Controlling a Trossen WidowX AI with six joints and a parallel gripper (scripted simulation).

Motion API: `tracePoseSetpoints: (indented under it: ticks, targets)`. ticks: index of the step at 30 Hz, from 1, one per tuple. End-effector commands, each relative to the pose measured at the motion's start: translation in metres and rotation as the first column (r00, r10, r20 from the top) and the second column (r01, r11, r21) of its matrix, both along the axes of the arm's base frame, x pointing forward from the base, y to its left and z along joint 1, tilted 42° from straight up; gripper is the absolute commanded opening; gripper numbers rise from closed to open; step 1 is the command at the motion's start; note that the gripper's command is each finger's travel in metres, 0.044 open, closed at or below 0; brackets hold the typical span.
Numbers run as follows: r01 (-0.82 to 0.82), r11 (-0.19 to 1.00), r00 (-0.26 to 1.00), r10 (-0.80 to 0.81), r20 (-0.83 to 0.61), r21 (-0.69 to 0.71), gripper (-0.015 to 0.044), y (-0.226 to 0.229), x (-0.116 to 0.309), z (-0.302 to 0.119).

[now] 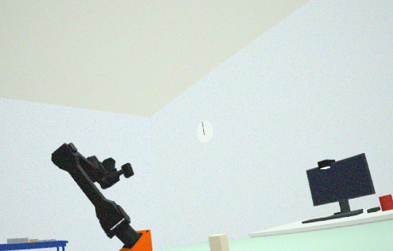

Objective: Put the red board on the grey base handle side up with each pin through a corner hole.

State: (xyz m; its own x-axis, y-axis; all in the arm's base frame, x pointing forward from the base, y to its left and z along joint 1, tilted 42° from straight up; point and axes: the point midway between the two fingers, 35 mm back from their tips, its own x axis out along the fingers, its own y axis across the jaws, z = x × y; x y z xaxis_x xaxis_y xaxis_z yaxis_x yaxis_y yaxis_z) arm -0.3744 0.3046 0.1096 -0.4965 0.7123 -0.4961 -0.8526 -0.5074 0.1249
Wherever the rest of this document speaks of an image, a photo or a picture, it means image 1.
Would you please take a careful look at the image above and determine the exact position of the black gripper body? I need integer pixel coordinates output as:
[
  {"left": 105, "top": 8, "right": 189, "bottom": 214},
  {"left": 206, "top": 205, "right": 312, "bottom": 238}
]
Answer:
[{"left": 100, "top": 163, "right": 134, "bottom": 190}]

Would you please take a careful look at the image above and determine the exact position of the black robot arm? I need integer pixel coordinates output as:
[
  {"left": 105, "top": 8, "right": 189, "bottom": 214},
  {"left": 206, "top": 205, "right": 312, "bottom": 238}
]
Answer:
[{"left": 51, "top": 143, "right": 142, "bottom": 249}]

